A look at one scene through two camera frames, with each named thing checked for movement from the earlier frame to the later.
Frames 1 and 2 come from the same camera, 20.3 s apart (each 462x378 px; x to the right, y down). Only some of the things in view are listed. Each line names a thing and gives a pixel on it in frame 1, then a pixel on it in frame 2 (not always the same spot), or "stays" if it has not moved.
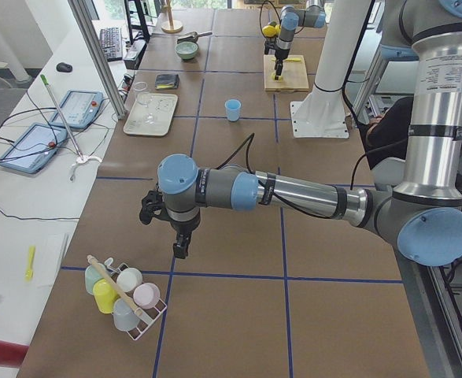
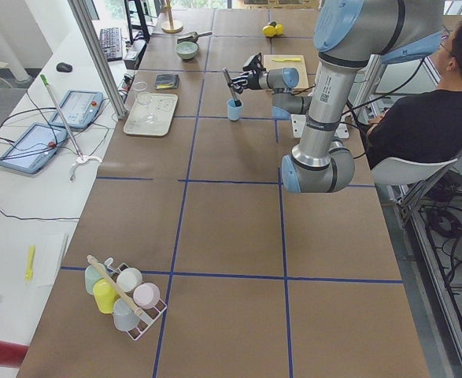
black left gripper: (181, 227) to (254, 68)
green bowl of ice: (186, 50) stays
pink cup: (146, 295) stays
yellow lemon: (271, 31) stays
